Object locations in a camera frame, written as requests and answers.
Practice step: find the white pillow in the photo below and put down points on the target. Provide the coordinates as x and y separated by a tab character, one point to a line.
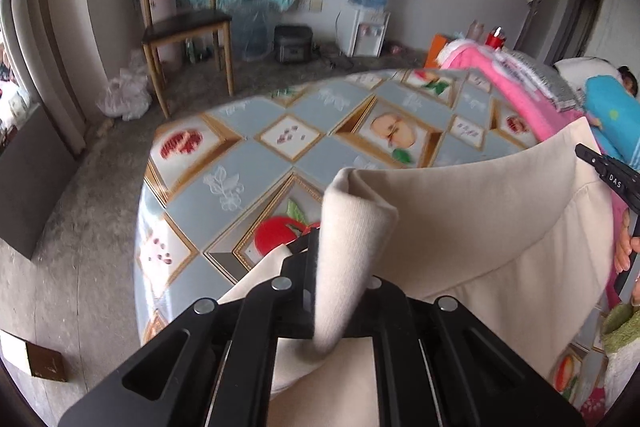
585	69

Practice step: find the white water dispenser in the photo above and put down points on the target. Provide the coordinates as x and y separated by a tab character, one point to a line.
365	34

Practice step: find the wall socket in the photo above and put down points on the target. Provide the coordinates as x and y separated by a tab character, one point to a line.
315	5

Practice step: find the black appliance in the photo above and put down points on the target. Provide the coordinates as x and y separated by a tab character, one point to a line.
294	44

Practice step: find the empty clear water jug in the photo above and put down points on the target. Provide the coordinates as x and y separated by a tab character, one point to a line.
254	34

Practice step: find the orange box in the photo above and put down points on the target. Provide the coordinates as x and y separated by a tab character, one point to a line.
436	52

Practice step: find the brown box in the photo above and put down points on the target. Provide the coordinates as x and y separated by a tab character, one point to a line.
42	362

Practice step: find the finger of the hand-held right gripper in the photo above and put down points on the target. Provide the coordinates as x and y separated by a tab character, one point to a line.
592	157

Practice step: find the grey cabinet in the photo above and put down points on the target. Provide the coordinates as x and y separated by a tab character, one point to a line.
30	187

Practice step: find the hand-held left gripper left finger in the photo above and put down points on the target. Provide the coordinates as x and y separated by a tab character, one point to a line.
292	302

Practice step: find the person's right hand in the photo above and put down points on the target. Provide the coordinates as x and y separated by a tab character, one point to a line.
623	247

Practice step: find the pink floral blanket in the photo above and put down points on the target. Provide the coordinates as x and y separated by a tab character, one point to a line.
515	107

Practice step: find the white plastic bags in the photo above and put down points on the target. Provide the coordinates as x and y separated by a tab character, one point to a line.
125	99

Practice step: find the grey quilted blanket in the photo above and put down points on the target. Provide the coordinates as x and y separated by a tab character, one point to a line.
545	74

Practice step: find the person's right forearm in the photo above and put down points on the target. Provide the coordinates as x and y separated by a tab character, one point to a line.
622	329

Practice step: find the green bottle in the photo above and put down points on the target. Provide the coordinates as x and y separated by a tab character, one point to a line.
190	51

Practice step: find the cream zip jacket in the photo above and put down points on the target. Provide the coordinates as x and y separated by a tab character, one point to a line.
475	232

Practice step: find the door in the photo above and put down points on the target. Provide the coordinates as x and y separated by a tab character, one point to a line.
570	7

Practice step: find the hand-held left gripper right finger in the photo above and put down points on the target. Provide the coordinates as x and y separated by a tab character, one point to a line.
395	312

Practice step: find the wooden chair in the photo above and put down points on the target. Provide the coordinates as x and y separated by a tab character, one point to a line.
185	24

